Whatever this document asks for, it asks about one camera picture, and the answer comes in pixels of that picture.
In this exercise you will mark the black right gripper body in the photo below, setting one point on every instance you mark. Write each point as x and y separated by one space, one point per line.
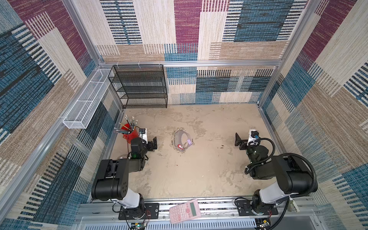
243 143

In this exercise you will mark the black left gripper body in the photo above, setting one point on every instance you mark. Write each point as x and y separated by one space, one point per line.
149 146

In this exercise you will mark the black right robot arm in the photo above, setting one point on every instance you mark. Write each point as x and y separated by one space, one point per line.
295 176

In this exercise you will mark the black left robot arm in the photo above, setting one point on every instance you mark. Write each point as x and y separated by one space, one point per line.
111 183

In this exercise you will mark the red pencil cup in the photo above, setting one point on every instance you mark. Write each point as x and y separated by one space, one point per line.
128 128

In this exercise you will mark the pink calculator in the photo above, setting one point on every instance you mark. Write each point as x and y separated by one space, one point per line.
184 212

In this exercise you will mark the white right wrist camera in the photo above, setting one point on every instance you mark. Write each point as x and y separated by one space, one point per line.
253 138

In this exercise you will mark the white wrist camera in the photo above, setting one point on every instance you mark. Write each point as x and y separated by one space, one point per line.
253 138
143 134

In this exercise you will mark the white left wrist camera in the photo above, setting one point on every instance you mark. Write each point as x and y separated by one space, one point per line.
143 134

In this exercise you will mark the black wire mesh shelf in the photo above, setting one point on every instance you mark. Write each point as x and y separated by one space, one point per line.
140 86

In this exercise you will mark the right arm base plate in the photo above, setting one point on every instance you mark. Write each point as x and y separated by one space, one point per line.
244 208

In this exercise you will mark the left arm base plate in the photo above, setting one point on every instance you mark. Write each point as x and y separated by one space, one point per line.
146 211

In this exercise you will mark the white wire mesh basket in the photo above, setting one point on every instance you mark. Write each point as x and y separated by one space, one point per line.
87 103

